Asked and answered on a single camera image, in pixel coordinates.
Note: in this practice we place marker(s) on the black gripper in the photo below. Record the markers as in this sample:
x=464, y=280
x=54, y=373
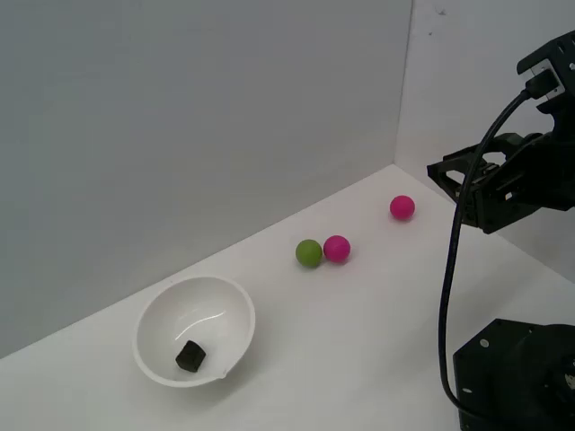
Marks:
x=548, y=175

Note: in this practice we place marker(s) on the small black box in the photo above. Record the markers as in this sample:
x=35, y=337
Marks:
x=191, y=357

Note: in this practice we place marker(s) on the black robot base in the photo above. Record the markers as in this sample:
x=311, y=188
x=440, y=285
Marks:
x=516, y=381

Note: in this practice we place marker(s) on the white bowl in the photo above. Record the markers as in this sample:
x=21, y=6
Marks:
x=197, y=305

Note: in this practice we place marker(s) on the pink ball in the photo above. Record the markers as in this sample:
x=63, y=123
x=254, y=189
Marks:
x=336, y=248
x=402, y=207

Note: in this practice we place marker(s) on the green ball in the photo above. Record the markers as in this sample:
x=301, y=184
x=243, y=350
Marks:
x=308, y=252

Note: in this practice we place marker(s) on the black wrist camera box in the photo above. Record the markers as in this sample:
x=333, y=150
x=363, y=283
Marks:
x=552, y=54

